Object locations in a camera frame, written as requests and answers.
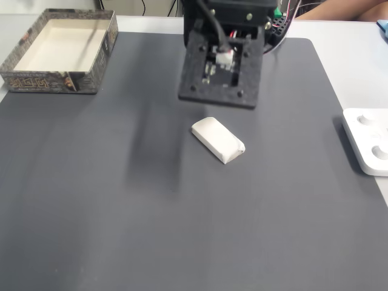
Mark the white block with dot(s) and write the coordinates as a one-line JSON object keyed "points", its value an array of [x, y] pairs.
{"points": [[216, 139]]}

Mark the bark patterned cardboard box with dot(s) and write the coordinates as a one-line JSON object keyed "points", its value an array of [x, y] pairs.
{"points": [[54, 82]]}

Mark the blue object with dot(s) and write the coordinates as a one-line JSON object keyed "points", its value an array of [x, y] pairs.
{"points": [[383, 27]]}

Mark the grey table mat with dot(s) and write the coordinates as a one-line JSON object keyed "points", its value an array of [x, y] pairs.
{"points": [[151, 212]]}

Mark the white tray with round wells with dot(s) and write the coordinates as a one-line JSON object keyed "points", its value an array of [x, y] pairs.
{"points": [[368, 142]]}

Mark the black camera module with mount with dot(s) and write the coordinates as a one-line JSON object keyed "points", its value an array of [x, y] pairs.
{"points": [[194, 88]]}

